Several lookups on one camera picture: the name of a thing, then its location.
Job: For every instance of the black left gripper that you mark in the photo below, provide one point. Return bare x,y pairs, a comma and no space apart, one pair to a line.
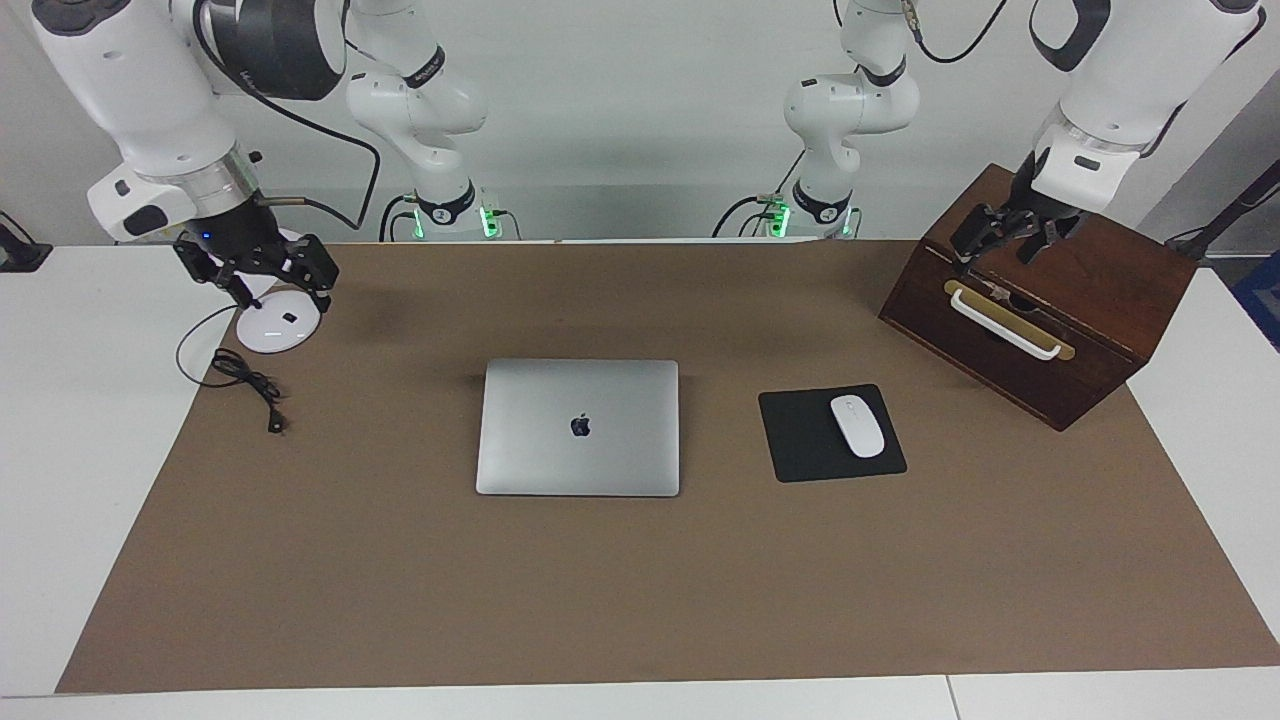
1045,212

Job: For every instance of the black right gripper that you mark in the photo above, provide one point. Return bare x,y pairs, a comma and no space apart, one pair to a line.
245,230

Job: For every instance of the silver laptop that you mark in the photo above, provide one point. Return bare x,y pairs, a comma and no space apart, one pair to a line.
560,460

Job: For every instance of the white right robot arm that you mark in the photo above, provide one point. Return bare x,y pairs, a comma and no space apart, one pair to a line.
150,90

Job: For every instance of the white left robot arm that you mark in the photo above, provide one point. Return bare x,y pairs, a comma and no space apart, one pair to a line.
1130,60

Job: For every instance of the white desk lamp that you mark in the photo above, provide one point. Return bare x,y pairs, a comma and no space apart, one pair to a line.
275,335

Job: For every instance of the dark brown wooden box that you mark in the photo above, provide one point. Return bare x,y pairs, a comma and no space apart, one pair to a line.
1100,290

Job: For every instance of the black stand pole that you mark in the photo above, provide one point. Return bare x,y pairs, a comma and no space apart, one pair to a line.
1230,215

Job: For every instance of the white computer mouse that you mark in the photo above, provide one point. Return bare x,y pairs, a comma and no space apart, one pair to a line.
858,427

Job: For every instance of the blue bin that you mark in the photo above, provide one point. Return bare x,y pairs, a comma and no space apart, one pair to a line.
1262,300

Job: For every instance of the black mouse pad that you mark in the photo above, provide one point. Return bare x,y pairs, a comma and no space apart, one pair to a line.
800,440

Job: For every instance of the brown table mat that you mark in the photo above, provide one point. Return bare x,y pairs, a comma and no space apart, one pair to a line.
640,580

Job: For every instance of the black clamp mount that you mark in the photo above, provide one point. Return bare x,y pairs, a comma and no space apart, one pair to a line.
20,255

